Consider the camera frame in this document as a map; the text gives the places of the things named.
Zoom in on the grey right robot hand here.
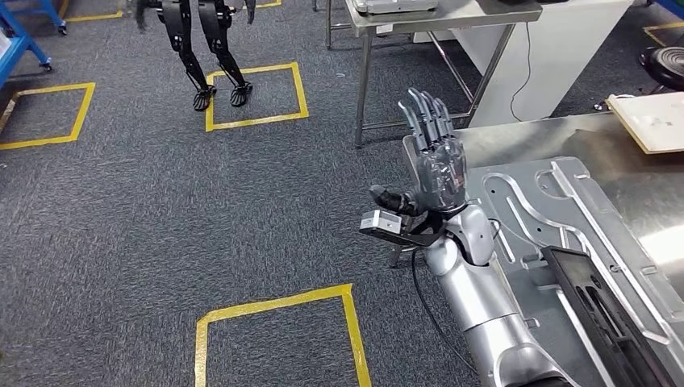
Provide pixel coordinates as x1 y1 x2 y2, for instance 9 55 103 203
369 86 470 218

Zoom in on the long black plastic car part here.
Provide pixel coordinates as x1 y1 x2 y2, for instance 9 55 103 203
540 245 681 387

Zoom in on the steel workbench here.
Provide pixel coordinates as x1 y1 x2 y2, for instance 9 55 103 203
387 109 684 387

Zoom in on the blue metal shelf rack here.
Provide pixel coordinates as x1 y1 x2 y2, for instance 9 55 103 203
0 0 68 90

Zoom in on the steel table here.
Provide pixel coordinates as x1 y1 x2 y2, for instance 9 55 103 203
324 0 544 149

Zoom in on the white desk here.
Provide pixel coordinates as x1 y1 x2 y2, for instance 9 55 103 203
414 0 636 129

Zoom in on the stamped metal plate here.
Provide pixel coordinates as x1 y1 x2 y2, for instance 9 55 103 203
352 0 440 15
463 156 684 387

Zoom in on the cardboard box with white lining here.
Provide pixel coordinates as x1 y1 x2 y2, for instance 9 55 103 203
606 91 684 156

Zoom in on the chrome stool with black seat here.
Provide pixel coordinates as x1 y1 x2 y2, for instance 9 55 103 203
638 45 684 93

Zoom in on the black humanoid robot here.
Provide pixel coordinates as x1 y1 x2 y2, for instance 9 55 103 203
134 0 257 113

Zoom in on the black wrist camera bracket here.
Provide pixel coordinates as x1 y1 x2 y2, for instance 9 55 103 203
361 210 455 248

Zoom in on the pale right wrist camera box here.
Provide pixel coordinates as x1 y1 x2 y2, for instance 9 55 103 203
359 209 402 236

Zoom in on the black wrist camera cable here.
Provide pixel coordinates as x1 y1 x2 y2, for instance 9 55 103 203
410 218 503 375

